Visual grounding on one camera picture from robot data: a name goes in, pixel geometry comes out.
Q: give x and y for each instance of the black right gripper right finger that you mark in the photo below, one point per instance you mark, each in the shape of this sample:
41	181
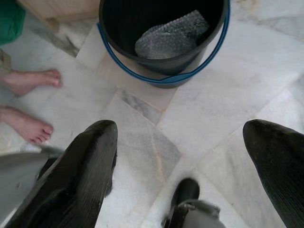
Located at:
278	164

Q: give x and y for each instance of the clear bubble wrap piece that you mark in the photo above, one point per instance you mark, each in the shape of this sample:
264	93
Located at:
171	38

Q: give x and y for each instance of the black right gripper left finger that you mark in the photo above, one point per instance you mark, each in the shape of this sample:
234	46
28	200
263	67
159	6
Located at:
78	180

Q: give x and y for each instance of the green cloth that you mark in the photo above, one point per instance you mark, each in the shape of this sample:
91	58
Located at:
10	20

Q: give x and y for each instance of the robot black foot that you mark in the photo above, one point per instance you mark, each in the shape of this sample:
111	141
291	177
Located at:
184	192

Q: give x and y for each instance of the bare person foot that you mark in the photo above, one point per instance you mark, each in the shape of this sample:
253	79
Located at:
26	126
31	80

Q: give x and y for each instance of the light wooden furniture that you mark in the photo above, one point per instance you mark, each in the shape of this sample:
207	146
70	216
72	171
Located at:
57	9

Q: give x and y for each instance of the robot silver leg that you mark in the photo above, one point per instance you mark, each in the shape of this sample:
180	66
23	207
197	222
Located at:
16	175

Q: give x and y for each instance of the black plastic bucket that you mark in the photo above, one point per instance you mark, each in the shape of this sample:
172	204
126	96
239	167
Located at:
152	31

